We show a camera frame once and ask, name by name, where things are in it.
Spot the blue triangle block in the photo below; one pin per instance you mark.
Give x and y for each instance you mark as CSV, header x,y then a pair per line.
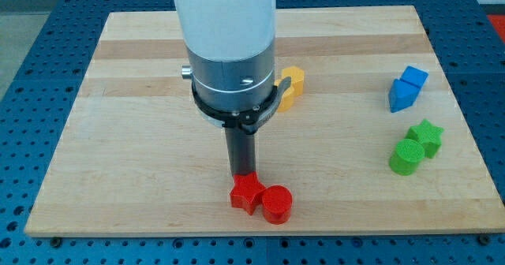
x,y
402,95

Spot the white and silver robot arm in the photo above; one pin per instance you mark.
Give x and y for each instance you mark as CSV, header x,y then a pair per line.
x,y
231,46

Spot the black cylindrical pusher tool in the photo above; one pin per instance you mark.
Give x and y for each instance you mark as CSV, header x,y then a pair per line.
x,y
241,151

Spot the wooden board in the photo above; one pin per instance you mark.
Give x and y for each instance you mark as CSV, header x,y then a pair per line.
x,y
136,159

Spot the green cylinder block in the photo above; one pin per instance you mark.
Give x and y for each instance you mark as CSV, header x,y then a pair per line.
x,y
406,157

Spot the red star block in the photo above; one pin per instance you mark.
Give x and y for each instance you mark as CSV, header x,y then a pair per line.
x,y
247,192

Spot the blue cube block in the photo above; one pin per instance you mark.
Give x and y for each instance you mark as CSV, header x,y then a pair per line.
x,y
414,76

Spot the red cylinder block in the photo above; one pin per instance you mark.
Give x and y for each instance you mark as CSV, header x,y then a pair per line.
x,y
277,204

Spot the green star block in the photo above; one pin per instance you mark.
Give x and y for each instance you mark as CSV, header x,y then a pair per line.
x,y
428,135

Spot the yellow hexagon block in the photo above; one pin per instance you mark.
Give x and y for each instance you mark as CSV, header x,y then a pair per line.
x,y
297,76

